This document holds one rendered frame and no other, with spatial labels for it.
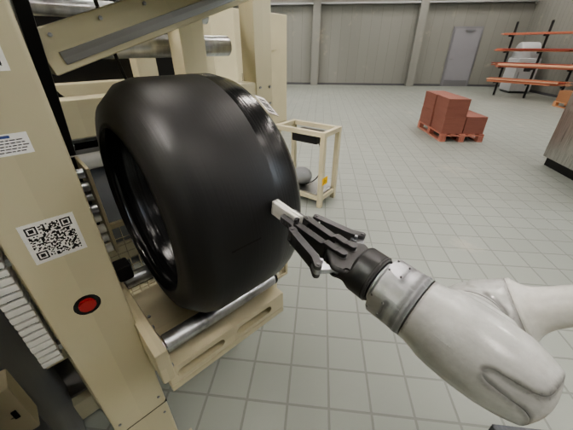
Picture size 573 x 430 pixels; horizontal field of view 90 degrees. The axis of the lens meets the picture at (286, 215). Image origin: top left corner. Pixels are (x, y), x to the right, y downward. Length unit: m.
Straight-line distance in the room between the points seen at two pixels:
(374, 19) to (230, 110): 13.94
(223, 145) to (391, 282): 0.35
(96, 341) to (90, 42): 0.72
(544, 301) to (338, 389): 1.30
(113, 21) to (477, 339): 1.01
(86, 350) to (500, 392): 0.72
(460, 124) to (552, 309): 5.67
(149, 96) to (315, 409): 1.48
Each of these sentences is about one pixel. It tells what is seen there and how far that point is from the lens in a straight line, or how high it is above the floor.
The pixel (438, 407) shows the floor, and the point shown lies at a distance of 1.82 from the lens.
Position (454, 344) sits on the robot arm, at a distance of 0.40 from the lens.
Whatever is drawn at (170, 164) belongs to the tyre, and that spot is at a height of 1.34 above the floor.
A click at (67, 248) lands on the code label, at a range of 0.64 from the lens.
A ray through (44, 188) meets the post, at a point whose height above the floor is 1.31.
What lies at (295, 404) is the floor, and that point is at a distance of 1.67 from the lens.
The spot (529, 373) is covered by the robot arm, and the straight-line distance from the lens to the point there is 0.41.
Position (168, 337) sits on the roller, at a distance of 0.77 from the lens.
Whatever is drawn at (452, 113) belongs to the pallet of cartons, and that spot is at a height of 0.50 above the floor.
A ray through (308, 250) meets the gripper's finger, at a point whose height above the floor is 1.23.
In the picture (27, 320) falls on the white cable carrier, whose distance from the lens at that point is 0.72.
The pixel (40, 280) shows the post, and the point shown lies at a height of 1.15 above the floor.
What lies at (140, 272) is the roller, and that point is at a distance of 0.98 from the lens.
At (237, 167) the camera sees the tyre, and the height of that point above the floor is 1.32.
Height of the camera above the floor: 1.50
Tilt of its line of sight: 30 degrees down
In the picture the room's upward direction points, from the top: straight up
